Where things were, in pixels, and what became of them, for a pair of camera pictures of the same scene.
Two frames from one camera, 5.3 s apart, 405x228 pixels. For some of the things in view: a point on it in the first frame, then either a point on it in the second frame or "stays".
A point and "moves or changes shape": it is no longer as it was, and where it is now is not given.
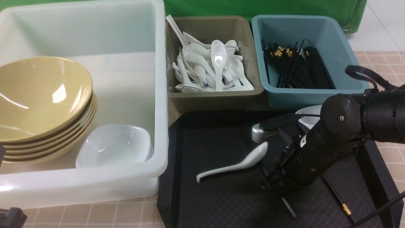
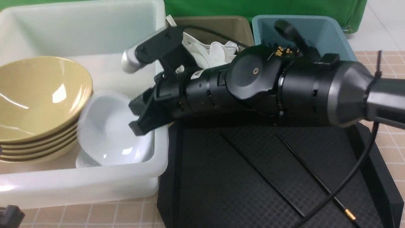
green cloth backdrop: (354, 11) stays
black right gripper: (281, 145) to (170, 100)
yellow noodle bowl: (40, 96) stays
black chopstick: (283, 200) to (293, 205)
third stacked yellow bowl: (9, 151) stays
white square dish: (309, 122) moves or changes shape
